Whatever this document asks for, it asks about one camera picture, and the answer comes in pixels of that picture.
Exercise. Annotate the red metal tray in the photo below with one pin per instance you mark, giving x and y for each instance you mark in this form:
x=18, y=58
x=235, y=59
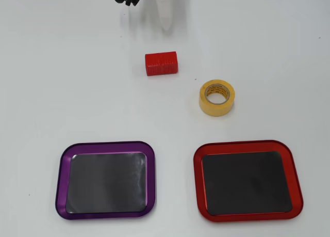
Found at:
x=246, y=182

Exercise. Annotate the purple metal tray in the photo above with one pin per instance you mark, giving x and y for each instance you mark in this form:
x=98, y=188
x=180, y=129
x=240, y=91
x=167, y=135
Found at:
x=108, y=182

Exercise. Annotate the yellow masking tape roll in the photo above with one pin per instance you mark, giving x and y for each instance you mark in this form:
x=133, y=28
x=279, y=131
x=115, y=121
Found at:
x=215, y=110

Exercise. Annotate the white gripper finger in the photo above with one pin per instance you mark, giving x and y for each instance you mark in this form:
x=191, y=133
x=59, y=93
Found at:
x=165, y=9

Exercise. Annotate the red studded block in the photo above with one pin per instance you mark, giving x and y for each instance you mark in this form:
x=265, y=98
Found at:
x=161, y=63

